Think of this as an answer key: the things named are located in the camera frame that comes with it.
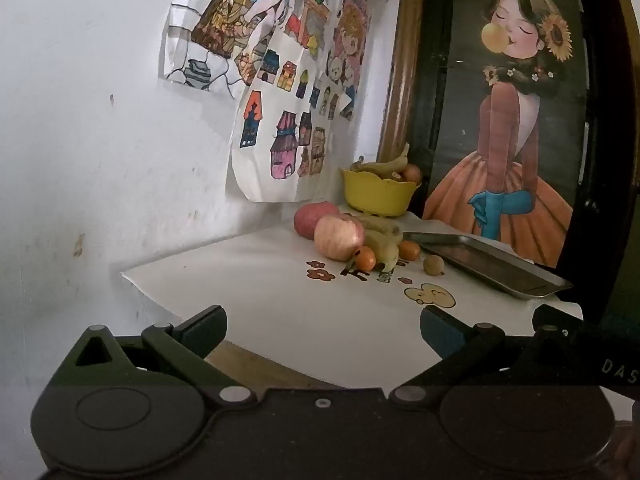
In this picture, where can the dull short banana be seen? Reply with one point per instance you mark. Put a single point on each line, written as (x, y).
(356, 164)

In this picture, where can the cherry tomato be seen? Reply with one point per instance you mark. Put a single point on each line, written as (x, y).
(410, 250)
(366, 259)

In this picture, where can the cartoon boy drawing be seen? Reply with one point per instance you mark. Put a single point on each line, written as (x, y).
(225, 20)

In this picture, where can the small yellow banana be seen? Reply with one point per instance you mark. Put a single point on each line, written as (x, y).
(382, 223)

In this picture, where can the girl painting in frame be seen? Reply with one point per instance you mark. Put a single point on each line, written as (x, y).
(600, 160)

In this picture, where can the white printed table cover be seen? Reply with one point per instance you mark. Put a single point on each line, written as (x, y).
(280, 310)

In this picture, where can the metal tray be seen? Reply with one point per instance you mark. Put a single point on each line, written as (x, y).
(480, 260)

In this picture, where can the pink striped apple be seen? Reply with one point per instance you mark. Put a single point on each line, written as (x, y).
(337, 237)

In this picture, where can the long spotted banana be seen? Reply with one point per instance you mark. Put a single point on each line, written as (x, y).
(385, 166)

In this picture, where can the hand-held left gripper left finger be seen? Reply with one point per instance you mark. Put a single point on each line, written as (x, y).
(202, 332)

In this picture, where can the yellow plastic bowl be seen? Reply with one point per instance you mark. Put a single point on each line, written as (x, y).
(375, 195)

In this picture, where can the round orange fruit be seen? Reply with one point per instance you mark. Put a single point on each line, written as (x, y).
(412, 174)

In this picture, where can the brown kiwi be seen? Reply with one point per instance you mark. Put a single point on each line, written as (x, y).
(433, 265)

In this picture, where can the dark red apple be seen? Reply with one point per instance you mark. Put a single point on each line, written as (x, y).
(310, 217)

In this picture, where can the wooden door frame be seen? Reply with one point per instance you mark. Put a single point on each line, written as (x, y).
(402, 60)

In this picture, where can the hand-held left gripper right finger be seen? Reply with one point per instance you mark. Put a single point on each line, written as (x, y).
(440, 334)

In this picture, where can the large yellow banana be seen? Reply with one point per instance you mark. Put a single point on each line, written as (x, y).
(385, 252)

